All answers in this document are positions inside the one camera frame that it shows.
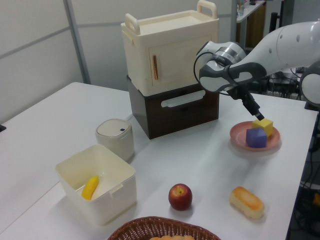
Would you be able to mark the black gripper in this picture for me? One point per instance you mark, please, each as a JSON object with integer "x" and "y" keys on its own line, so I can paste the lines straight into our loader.
{"x": 246, "y": 100}

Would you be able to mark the yellow cube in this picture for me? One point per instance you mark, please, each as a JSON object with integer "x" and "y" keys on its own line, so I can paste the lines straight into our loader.
{"x": 265, "y": 126}

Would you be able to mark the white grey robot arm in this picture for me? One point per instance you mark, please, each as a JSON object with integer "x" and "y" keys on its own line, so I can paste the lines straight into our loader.
{"x": 275, "y": 50}

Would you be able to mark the purple cube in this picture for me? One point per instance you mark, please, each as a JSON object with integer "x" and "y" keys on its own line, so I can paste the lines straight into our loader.
{"x": 255, "y": 138}

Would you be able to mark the pink plate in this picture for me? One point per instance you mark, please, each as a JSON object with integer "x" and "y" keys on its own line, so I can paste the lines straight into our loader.
{"x": 237, "y": 137}

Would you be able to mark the dark brown drawer box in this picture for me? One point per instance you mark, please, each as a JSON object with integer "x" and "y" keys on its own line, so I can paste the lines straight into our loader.
{"x": 175, "y": 120}

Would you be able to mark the short golden bread bun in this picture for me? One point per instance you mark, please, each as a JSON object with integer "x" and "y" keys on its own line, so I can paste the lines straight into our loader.
{"x": 246, "y": 202}

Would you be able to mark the wooden background desk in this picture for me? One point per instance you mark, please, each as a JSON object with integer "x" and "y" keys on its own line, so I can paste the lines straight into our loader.
{"x": 255, "y": 25}

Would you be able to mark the red apple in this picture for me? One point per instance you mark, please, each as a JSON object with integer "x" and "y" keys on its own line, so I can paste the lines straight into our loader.
{"x": 180, "y": 197}

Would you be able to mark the small white lidded bin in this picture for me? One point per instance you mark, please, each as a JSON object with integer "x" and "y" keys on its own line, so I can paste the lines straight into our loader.
{"x": 117, "y": 140}

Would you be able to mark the long ridged bread loaf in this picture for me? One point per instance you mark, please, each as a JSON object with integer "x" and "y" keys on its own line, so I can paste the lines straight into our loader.
{"x": 172, "y": 237}

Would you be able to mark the brown wicker basket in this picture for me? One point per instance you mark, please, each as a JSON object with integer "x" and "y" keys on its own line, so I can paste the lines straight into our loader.
{"x": 140, "y": 227}

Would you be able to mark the cream open plastic box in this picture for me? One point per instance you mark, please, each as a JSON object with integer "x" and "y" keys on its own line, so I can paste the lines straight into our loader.
{"x": 117, "y": 200}

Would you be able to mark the yellow banana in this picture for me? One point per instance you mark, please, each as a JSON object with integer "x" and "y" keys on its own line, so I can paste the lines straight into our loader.
{"x": 90, "y": 188}

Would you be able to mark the black stand base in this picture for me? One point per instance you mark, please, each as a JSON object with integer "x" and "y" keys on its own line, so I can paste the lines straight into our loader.
{"x": 2, "y": 128}

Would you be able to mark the black camera stand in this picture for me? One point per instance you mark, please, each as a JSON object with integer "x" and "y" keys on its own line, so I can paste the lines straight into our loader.
{"x": 308, "y": 106}

